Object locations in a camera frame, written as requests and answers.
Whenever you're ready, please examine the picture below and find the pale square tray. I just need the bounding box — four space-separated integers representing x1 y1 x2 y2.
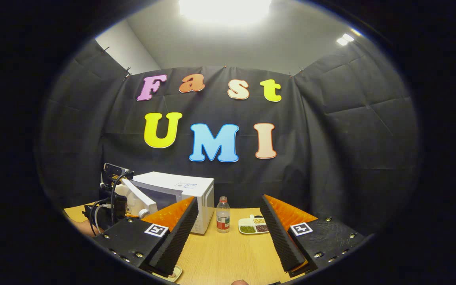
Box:
153 264 183 282

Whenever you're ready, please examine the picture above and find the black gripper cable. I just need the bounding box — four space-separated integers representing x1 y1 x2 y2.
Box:
89 171 133 236

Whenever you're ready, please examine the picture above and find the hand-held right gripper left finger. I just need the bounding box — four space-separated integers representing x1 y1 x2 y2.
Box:
92 196 200 277

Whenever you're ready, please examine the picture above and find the white divided dish of beans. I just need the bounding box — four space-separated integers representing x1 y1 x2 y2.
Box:
238 215 270 235

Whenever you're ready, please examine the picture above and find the clear bottle with red label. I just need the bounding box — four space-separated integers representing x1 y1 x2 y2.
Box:
216 196 231 234

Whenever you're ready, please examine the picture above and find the white microwave oven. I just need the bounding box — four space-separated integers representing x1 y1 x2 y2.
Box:
121 171 215 235

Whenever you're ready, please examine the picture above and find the large ceiling light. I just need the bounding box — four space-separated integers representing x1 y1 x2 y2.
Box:
179 0 272 25

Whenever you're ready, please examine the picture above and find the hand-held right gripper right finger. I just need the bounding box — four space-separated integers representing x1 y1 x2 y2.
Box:
260 194 366 277

